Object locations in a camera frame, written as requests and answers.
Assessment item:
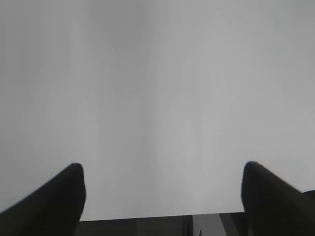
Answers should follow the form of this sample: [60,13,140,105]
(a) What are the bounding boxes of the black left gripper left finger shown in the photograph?
[0,163,86,236]

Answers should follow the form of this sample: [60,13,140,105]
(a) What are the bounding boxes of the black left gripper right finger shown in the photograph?
[241,161,315,236]

